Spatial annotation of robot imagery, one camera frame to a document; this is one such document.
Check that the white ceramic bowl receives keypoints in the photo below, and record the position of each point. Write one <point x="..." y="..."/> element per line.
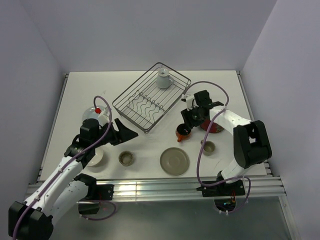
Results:
<point x="99" y="154"/>

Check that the dark wire dish rack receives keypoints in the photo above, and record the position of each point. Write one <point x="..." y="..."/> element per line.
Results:
<point x="144" y="104"/>

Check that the small grey espresso cup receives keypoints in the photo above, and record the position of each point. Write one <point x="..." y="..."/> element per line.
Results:
<point x="208" y="147"/>

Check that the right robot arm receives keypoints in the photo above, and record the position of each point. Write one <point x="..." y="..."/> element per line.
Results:
<point x="251" y="145"/>

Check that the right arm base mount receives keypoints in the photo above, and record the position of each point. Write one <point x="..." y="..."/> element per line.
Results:
<point x="229" y="190"/>

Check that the light blue saucer plate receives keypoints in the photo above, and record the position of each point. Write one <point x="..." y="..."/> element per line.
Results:
<point x="90" y="113"/>

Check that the aluminium extrusion rail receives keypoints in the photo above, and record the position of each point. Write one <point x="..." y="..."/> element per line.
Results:
<point x="180" y="189"/>

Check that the grey stoneware saucer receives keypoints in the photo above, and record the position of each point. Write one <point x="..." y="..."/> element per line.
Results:
<point x="174" y="161"/>

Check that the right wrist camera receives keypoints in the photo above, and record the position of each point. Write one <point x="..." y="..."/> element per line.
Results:
<point x="189" y="100"/>

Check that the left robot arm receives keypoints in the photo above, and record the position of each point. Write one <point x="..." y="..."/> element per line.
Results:
<point x="35" y="217"/>

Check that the small brown speckled cup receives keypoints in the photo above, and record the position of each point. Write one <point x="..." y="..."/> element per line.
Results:
<point x="126" y="158"/>

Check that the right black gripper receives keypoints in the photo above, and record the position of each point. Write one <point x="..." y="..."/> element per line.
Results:
<point x="186" y="115"/>

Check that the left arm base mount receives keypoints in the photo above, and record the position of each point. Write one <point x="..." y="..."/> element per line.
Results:
<point x="95" y="203"/>

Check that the orange black patterned cup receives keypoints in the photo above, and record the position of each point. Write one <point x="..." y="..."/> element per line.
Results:
<point x="182" y="132"/>

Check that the light blue ceramic mug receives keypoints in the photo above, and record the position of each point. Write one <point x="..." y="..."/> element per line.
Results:
<point x="164" y="79"/>

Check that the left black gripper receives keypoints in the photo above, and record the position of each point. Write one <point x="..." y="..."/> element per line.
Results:
<point x="123" y="134"/>

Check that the red floral plate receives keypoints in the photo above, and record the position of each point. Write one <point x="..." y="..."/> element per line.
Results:
<point x="215" y="128"/>

